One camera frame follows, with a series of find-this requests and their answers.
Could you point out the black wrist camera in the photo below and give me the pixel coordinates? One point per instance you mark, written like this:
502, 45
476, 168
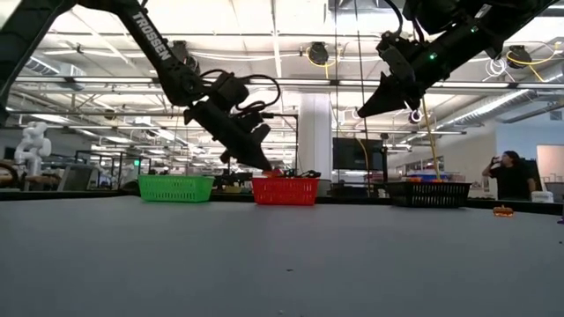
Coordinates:
254, 127
394, 50

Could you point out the orange translucent pumpkin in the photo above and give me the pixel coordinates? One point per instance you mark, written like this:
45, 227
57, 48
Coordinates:
503, 211

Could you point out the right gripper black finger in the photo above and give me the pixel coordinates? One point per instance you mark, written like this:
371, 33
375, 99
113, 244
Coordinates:
383, 101

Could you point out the green plastic basket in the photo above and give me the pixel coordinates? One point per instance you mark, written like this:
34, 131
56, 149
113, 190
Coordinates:
176, 188

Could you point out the black frame rig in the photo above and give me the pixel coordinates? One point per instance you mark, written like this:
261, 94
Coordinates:
282, 115

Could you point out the white container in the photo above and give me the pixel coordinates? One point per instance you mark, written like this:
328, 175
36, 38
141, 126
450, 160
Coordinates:
542, 196

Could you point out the black plastic basket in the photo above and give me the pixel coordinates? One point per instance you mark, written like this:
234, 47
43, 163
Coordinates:
427, 194

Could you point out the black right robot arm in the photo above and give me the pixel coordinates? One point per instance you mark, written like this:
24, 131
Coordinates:
476, 26

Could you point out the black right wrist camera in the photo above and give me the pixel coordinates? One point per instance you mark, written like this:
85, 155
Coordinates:
394, 50

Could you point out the white column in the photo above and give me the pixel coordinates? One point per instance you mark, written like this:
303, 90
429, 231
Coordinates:
315, 132

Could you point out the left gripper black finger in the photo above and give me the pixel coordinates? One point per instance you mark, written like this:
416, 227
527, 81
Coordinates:
253, 158

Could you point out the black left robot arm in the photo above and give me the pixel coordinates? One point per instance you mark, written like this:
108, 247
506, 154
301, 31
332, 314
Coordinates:
150, 39

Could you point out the beige panel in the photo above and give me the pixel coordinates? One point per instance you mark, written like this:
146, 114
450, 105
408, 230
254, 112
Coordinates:
551, 165

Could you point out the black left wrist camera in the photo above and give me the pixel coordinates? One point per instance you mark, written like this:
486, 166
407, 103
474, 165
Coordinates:
254, 127

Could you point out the person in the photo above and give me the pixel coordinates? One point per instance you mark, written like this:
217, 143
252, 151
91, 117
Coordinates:
511, 178

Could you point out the overhead LED light bar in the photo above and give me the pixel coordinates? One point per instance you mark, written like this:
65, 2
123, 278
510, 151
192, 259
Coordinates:
110, 80

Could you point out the black screen on stand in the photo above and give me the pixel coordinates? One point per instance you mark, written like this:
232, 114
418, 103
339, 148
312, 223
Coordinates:
357, 154

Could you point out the red plastic basket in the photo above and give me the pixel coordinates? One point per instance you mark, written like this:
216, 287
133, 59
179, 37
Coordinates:
285, 190

